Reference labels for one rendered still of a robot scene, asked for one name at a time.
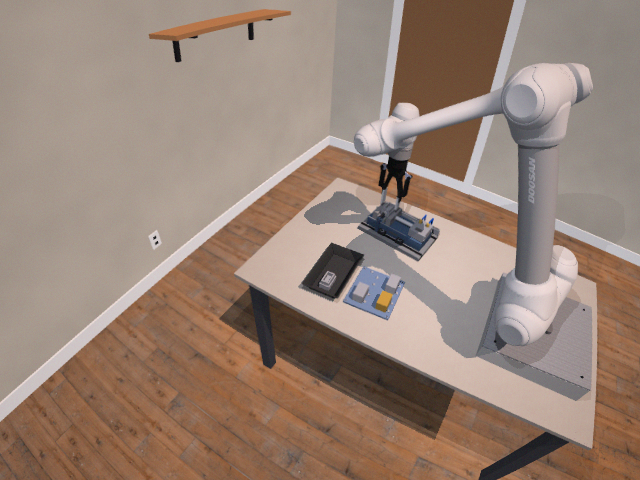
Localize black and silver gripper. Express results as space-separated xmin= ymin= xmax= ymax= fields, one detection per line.
xmin=378 ymin=156 xmax=412 ymax=210

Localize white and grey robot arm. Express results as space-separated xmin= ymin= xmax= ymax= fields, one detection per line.
xmin=354 ymin=63 xmax=593 ymax=346

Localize yellow-orange block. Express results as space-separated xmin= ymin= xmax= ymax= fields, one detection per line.
xmin=375 ymin=291 xmax=393 ymax=312

